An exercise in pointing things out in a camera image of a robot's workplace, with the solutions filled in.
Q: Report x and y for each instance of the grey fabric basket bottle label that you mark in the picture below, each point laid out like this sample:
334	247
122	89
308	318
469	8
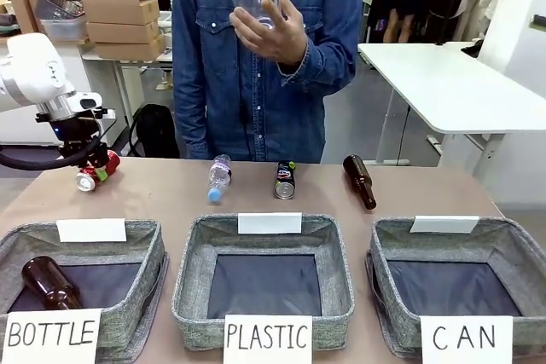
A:
128	291

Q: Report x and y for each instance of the small cardboard box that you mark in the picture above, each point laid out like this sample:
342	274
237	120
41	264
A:
25	12

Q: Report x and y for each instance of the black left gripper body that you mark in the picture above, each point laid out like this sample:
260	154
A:
79	136

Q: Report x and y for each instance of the white paper label BOTTLE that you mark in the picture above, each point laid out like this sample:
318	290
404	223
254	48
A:
51	335

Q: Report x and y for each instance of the white shelf table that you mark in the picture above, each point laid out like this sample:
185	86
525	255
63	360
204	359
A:
128	65

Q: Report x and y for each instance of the person's hand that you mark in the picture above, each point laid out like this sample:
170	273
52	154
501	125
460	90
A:
273	36

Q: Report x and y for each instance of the black soda can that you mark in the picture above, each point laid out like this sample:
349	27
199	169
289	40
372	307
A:
285	181

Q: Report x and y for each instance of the brown glass bottle long neck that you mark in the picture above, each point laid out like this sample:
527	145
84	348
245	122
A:
360	180

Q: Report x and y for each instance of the white desk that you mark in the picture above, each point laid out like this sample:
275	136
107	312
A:
452	87

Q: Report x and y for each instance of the clear plastic storage bin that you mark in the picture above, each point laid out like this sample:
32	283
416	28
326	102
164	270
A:
62	12

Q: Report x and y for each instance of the stacked cardboard boxes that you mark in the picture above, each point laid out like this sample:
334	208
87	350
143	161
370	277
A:
123	19

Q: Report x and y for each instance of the white paper label PLASTIC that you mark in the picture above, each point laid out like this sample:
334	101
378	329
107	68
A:
267	338

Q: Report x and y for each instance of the person in denim shirt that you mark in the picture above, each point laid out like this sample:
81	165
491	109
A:
222	82

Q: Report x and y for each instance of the white paper label CAN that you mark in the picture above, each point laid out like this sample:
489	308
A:
466	338

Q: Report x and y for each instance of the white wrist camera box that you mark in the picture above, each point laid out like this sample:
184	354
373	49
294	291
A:
87	104

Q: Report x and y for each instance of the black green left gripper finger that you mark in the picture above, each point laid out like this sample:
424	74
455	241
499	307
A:
101	174
88	167

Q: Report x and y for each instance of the red soda can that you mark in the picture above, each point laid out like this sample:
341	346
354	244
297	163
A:
97	171

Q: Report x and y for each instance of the blank white card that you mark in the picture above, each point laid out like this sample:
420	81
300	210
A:
444	224
91	229
269	223

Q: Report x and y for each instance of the grey fabric basket plastic label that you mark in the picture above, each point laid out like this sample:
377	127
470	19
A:
264	272

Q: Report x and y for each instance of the grey fabric basket can label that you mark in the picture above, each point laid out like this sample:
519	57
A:
452	279

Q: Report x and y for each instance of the small clear plastic water bottle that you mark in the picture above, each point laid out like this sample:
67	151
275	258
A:
219	178

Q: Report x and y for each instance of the black backpack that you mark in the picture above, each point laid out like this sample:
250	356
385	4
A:
155	131

